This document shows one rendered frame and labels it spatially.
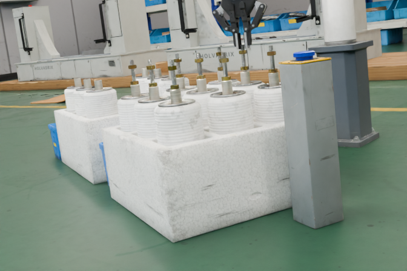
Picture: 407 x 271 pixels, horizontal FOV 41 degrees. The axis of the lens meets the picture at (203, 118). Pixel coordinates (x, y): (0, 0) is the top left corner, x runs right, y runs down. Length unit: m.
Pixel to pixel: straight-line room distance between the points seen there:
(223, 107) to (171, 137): 0.13
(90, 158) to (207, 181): 0.56
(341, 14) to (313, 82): 0.68
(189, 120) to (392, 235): 0.42
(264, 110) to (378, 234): 0.35
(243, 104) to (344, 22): 0.63
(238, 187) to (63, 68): 4.19
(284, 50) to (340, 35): 1.88
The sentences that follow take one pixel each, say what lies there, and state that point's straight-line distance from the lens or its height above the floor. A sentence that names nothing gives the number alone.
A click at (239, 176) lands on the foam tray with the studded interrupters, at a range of 1.10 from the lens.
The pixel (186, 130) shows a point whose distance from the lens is 1.07.
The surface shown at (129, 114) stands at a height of 0.22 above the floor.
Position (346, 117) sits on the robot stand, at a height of 0.09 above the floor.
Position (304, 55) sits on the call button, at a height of 0.32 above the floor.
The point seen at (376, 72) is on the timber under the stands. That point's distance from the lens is 3.19.
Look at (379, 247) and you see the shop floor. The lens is 0.99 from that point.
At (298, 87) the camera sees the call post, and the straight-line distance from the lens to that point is 1.01.
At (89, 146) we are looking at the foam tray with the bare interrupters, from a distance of 1.55.
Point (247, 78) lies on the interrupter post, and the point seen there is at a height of 0.27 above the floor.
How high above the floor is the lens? 0.39
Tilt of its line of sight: 9 degrees down
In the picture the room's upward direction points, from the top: 7 degrees counter-clockwise
